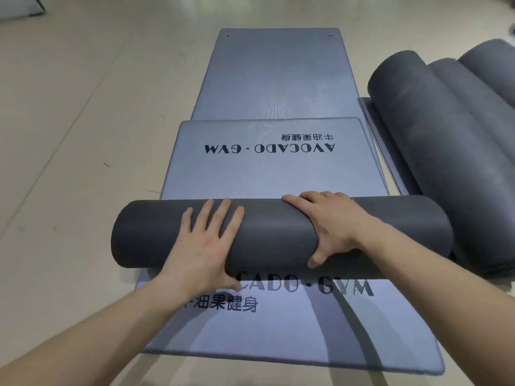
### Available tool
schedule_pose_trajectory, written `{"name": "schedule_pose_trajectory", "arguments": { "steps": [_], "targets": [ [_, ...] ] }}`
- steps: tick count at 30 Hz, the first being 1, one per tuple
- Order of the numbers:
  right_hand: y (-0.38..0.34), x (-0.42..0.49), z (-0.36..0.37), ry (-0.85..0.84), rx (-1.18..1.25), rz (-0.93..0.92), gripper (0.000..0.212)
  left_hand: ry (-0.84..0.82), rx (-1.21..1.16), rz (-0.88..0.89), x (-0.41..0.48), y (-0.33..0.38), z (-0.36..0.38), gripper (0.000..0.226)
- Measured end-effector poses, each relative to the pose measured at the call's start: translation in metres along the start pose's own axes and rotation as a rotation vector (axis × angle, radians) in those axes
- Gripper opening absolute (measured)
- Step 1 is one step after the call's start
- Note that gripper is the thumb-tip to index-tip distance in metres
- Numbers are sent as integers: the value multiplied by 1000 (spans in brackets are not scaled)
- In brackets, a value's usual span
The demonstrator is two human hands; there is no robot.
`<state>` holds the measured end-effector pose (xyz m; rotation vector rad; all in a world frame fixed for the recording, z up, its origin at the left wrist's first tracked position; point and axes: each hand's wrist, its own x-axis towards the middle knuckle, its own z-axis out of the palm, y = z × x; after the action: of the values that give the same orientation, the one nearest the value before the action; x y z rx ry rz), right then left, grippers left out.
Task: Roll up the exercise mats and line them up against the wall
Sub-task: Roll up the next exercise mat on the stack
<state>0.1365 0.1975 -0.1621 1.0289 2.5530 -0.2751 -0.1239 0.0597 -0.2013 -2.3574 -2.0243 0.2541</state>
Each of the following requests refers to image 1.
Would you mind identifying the person's left hand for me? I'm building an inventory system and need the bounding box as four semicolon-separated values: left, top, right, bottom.
160;198;245;305

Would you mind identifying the person's right hand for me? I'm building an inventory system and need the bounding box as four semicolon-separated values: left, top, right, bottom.
281;191;380;270

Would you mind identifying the grey printed exercise mat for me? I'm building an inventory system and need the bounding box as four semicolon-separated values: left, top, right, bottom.
111;117;454;280

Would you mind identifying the person's left forearm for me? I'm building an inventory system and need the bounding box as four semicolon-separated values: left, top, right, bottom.
0;276;190;386

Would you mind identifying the person's right forearm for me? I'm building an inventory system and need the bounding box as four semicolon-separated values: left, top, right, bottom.
361;223;515;354

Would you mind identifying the flat blue-grey exercise mat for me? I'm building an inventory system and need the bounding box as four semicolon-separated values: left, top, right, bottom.
357;97;424;197

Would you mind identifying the grey exercise mat with eyelets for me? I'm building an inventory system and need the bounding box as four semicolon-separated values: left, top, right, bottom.
142;28;446;376

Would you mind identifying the dark grey rolled exercise mat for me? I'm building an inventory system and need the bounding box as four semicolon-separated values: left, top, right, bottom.
427;58;515;157
459;38;515;111
367;50;515;279

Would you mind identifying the grey mat corner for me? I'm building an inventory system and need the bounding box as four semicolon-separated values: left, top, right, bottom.
0;0;46;21

